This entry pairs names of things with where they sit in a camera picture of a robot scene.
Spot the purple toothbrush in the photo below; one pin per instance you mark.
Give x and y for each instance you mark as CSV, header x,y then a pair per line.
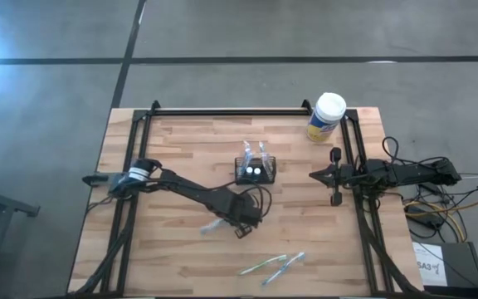
x,y
264,155

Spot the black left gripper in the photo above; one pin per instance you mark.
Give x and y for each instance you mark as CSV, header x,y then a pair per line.
x,y
241,209

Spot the Lysol wipes canister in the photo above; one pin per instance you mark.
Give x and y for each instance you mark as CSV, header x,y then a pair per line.
x,y
330,106

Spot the black side bracket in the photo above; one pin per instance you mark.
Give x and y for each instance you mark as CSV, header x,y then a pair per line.
x,y
96,179

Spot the black power adapter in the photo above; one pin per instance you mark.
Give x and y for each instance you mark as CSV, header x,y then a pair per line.
x,y
423,216

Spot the blue toothbrush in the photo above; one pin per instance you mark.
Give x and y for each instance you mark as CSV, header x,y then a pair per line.
x,y
282,269

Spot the green white toothbrush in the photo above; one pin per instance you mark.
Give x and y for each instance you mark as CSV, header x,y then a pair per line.
x,y
264,263

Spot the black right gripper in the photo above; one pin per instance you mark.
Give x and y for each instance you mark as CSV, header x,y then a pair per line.
x,y
344,176

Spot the white paper label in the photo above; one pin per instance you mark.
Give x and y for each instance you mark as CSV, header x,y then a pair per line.
x,y
430,266

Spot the black aluminium rig frame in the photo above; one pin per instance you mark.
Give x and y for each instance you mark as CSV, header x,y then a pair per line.
x,y
230,112

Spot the black equipment case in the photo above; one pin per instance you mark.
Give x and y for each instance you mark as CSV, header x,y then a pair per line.
x,y
465,263

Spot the teal bottle with white cap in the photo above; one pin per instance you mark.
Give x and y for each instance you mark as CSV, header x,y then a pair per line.
x,y
249,170
257,170

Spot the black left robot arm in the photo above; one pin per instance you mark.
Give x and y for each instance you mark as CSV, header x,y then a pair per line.
x,y
189,191

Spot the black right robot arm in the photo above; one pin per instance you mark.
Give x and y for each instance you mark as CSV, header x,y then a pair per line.
x,y
405,172

